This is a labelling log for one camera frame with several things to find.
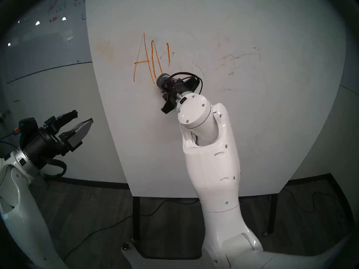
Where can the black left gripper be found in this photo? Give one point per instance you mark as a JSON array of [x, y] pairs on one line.
[[45, 148]]

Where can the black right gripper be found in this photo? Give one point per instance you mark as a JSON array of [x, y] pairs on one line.
[[181, 88]]

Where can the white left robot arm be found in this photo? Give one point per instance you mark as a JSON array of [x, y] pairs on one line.
[[22, 229]]

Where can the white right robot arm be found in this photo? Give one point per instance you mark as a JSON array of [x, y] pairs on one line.
[[213, 164]]

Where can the white freestanding whiteboard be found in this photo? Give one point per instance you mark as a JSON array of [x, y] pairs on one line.
[[266, 131]]

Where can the black whiteboard stand leg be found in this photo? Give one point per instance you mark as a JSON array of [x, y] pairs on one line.
[[136, 218], [273, 212]]

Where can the black base knob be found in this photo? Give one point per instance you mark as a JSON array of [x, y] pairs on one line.
[[125, 246]]

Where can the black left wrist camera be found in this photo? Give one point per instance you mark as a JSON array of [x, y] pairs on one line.
[[28, 127]]

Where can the wall-mounted glass board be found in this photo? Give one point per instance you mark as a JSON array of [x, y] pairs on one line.
[[42, 47]]

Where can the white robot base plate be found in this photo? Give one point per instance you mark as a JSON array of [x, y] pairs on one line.
[[157, 262]]

